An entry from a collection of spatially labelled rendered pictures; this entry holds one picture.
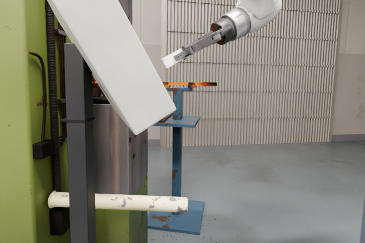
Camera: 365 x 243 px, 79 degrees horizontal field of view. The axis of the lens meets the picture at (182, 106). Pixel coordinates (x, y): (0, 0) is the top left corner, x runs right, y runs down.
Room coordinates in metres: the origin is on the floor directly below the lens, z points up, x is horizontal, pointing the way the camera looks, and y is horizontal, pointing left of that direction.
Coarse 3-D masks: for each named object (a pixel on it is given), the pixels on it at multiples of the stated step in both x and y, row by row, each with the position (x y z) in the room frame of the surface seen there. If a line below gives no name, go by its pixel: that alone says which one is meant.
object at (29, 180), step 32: (0, 0) 0.62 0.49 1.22; (32, 0) 0.65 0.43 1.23; (0, 32) 0.62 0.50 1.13; (32, 32) 0.65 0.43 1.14; (0, 64) 0.62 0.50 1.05; (32, 64) 0.64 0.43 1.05; (0, 96) 0.62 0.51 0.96; (32, 96) 0.63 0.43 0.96; (0, 128) 0.62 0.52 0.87; (32, 128) 0.63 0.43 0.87; (0, 160) 0.62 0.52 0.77; (32, 160) 0.62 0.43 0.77; (64, 160) 0.78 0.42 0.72; (0, 192) 0.62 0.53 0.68; (32, 192) 0.62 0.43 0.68; (0, 224) 0.62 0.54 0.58; (32, 224) 0.62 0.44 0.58
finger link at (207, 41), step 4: (216, 32) 0.63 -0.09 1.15; (208, 36) 0.63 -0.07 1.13; (212, 36) 0.63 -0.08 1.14; (200, 40) 0.63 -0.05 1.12; (204, 40) 0.63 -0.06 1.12; (208, 40) 0.63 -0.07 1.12; (212, 40) 0.64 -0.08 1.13; (216, 40) 0.63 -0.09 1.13; (192, 44) 0.63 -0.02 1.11; (196, 44) 0.63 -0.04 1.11; (200, 44) 0.63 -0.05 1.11; (204, 44) 0.63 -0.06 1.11; (208, 44) 0.63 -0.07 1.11; (196, 48) 0.63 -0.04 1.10; (200, 48) 0.63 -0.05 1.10
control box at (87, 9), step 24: (48, 0) 0.37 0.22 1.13; (72, 0) 0.31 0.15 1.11; (96, 0) 0.32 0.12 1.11; (72, 24) 0.31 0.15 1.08; (96, 24) 0.32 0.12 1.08; (120, 24) 0.33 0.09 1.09; (96, 48) 0.32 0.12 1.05; (120, 48) 0.33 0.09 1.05; (96, 72) 0.32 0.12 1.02; (120, 72) 0.33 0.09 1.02; (144, 72) 0.34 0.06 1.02; (120, 96) 0.33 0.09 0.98; (144, 96) 0.34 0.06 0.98; (168, 96) 0.36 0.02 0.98; (144, 120) 0.34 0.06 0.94
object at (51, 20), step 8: (48, 8) 0.70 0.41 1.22; (48, 16) 0.70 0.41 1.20; (48, 24) 0.70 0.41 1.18; (48, 32) 0.70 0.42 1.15; (48, 40) 0.70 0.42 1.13; (48, 48) 0.70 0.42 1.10; (48, 56) 0.70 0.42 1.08; (48, 64) 0.70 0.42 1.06; (48, 72) 0.70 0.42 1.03; (56, 80) 0.71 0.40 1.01; (56, 88) 0.71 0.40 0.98; (56, 96) 0.71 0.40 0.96; (56, 104) 0.71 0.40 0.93; (56, 112) 0.71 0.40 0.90; (56, 120) 0.70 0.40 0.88; (56, 128) 0.70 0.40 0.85; (56, 136) 0.70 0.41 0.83; (56, 144) 0.70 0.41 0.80; (56, 152) 0.70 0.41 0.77; (56, 160) 0.70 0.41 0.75; (56, 168) 0.70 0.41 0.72; (56, 176) 0.70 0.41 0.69; (56, 184) 0.70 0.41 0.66; (56, 208) 0.69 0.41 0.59; (64, 208) 0.69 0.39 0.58; (56, 216) 0.68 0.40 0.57; (64, 216) 0.69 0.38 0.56; (56, 224) 0.68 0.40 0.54; (64, 224) 0.69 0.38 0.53; (56, 232) 0.68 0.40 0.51; (64, 232) 0.69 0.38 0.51
